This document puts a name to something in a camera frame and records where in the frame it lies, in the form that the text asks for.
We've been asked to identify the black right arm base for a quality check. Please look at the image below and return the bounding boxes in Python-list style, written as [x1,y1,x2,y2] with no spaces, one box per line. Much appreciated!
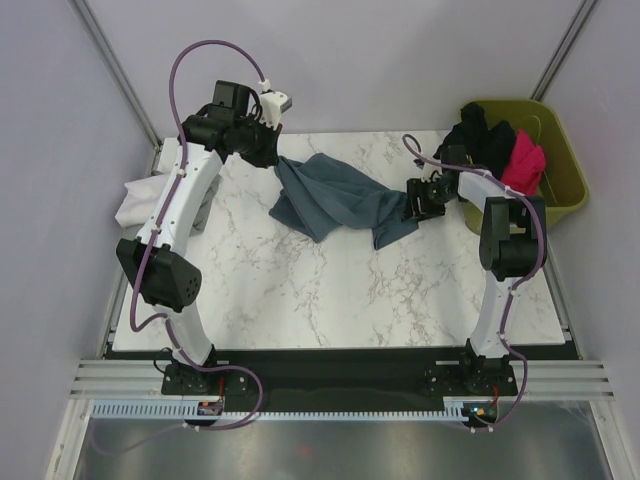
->
[425,362,518,397]

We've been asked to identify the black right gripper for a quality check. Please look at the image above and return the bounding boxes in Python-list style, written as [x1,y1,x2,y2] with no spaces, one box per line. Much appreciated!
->
[401,178,457,223]

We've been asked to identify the aluminium frame rail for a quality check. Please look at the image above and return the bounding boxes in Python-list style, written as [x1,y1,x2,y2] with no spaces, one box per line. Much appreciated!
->
[70,360,614,401]

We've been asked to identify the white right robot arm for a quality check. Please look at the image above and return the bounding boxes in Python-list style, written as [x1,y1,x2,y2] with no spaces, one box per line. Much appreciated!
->
[403,145,547,359]

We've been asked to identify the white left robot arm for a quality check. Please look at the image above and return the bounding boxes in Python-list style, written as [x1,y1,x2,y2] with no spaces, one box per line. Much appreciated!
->
[116,81,292,393]

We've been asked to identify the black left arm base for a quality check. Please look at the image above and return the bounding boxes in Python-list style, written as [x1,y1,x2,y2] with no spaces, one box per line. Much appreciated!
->
[161,359,251,397]

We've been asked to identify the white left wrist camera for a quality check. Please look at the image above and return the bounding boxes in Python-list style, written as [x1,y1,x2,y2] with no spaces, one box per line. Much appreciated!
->
[259,79,293,130]

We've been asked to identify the pink t-shirt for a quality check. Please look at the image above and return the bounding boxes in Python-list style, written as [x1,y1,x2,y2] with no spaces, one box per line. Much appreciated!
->
[501,130,546,196]

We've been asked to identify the light blue cable duct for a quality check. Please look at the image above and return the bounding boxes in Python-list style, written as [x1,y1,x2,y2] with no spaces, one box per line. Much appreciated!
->
[90,399,495,422]

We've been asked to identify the left aluminium corner post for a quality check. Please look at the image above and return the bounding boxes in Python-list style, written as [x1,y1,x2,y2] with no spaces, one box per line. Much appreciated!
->
[69,0,161,151]

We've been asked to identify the right aluminium corner post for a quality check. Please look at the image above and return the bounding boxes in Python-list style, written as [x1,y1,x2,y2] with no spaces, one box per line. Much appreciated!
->
[530,0,601,102]

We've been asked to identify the aluminium corner post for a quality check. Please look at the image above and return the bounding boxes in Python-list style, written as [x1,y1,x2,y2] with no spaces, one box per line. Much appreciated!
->
[69,0,161,151]
[530,0,601,102]

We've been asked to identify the blue-grey t-shirt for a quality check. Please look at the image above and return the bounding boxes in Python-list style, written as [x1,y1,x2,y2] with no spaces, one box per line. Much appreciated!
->
[269,153,418,250]

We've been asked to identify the black t-shirt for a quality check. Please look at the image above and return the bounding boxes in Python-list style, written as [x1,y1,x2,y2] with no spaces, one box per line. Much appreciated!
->
[433,102,516,180]

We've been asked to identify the olive green plastic bin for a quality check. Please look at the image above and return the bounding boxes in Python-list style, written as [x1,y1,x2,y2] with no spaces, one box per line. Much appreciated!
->
[474,98,589,229]

